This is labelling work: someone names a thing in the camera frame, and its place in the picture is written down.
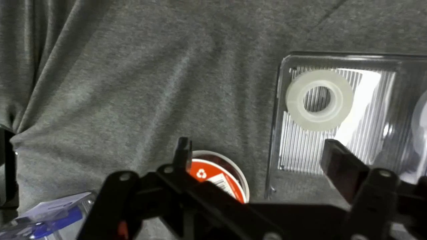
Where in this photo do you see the orange tape roll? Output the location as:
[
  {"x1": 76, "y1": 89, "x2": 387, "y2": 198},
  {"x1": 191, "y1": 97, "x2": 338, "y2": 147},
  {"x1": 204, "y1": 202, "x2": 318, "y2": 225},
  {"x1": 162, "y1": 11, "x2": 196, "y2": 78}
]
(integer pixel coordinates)
[{"x1": 186, "y1": 149, "x2": 251, "y2": 205}]

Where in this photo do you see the grey tablecloth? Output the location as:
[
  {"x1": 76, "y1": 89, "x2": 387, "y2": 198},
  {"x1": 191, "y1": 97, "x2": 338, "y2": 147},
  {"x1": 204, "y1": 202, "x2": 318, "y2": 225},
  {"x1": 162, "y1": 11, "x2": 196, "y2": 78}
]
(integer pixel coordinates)
[{"x1": 0, "y1": 0, "x2": 427, "y2": 240}]

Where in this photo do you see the translucent tape roll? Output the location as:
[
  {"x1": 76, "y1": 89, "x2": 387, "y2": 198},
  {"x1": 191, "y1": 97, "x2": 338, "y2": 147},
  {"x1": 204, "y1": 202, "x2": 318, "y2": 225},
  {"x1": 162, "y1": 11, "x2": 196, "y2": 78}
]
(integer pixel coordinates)
[{"x1": 284, "y1": 69, "x2": 356, "y2": 133}]

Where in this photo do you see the clear plastic box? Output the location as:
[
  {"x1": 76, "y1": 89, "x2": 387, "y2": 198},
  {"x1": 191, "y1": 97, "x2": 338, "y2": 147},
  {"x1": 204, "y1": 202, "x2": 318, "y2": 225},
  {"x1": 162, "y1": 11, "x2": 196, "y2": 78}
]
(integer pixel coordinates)
[{"x1": 0, "y1": 190, "x2": 98, "y2": 240}]

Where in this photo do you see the long transparent tray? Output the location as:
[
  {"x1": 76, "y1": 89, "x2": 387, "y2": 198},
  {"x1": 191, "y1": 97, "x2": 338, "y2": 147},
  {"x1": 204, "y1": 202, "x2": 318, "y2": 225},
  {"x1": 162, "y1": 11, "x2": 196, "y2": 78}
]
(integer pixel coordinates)
[{"x1": 264, "y1": 51, "x2": 427, "y2": 201}]

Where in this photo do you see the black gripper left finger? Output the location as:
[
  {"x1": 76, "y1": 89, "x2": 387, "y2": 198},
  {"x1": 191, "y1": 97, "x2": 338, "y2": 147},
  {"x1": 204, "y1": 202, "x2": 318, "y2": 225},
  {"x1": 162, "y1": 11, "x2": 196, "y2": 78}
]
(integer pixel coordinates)
[{"x1": 172, "y1": 135, "x2": 194, "y2": 173}]

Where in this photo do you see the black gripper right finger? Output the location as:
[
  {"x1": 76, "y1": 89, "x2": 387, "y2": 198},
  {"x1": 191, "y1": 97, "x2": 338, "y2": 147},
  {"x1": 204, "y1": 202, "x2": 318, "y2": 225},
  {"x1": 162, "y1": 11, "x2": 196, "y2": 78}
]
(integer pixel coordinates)
[{"x1": 320, "y1": 137, "x2": 371, "y2": 203}]

